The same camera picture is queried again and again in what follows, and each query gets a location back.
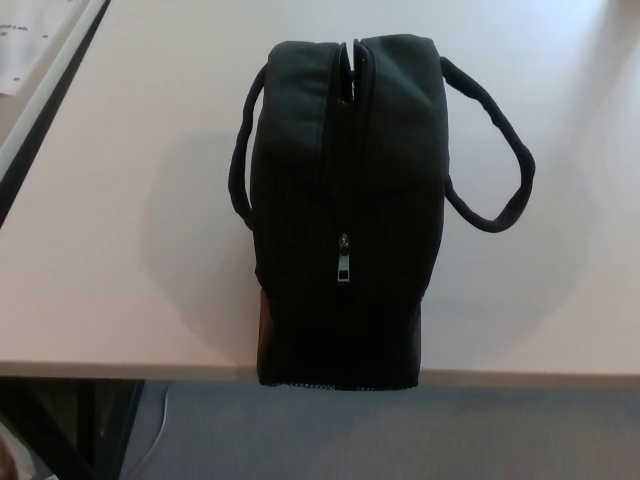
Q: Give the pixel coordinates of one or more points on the grey desk edge rail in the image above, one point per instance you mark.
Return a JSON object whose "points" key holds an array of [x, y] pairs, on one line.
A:
{"points": [[52, 87]]}

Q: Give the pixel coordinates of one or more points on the white printed paper sheet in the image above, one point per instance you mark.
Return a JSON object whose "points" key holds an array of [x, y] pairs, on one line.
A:
{"points": [[30, 40]]}

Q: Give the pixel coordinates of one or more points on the black fabric lunch bag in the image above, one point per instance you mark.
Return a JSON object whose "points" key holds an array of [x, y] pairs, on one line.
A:
{"points": [[300, 200]]}

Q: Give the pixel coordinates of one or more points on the black table leg frame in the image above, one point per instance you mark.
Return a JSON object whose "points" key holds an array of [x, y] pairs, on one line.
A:
{"points": [[102, 425]]}

